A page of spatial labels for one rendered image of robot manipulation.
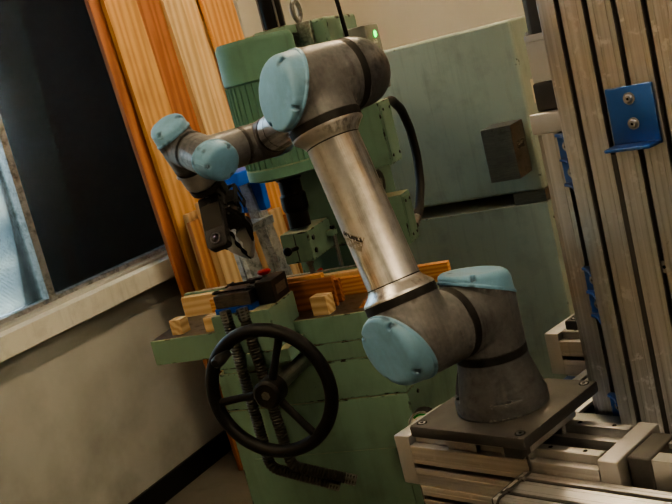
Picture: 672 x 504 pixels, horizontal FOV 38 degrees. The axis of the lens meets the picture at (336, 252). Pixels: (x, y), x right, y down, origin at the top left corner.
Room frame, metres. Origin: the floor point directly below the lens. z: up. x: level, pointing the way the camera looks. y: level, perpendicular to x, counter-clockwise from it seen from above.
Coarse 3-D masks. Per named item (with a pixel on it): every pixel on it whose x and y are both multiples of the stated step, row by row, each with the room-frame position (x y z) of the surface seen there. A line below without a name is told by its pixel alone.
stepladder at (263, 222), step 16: (240, 176) 3.06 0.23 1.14; (256, 192) 3.19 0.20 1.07; (256, 208) 3.18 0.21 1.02; (256, 224) 3.09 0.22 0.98; (272, 224) 3.22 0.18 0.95; (272, 240) 3.18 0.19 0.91; (240, 256) 3.05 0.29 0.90; (256, 256) 3.08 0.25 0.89; (272, 256) 3.17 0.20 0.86; (240, 272) 3.07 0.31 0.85; (256, 272) 3.05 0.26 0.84; (272, 272) 3.20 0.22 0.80; (288, 272) 3.19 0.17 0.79
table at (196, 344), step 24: (312, 312) 2.11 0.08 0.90; (336, 312) 2.06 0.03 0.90; (360, 312) 2.02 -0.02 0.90; (168, 336) 2.23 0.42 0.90; (192, 336) 2.18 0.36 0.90; (312, 336) 2.06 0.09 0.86; (336, 336) 2.04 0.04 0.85; (360, 336) 2.02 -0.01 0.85; (168, 360) 2.21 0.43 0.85; (192, 360) 2.18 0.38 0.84; (264, 360) 2.01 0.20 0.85; (288, 360) 1.98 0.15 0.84
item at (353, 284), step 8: (424, 264) 2.13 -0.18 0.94; (432, 264) 2.11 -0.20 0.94; (440, 264) 2.10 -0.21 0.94; (448, 264) 2.10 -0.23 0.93; (424, 272) 2.12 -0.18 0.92; (432, 272) 2.11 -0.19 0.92; (440, 272) 2.10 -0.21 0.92; (344, 280) 2.19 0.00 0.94; (352, 280) 2.18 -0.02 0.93; (360, 280) 2.18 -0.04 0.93; (344, 288) 2.19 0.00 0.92; (352, 288) 2.18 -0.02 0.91; (360, 288) 2.18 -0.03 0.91
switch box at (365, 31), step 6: (372, 24) 2.47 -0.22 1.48; (348, 30) 2.43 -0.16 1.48; (354, 30) 2.42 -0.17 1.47; (360, 30) 2.42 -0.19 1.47; (366, 30) 2.42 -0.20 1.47; (372, 30) 2.45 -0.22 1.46; (378, 30) 2.50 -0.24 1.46; (360, 36) 2.42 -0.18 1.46; (366, 36) 2.41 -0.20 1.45; (372, 36) 2.44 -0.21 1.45; (378, 36) 2.49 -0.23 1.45; (378, 42) 2.48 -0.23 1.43; (390, 84) 2.50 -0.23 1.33
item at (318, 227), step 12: (300, 228) 2.23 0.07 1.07; (312, 228) 2.20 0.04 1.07; (324, 228) 2.26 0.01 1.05; (288, 240) 2.19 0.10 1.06; (300, 240) 2.18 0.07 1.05; (312, 240) 2.18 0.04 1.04; (324, 240) 2.25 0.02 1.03; (300, 252) 2.18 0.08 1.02; (312, 252) 2.17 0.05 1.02; (324, 252) 2.23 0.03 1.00; (288, 264) 2.20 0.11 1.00
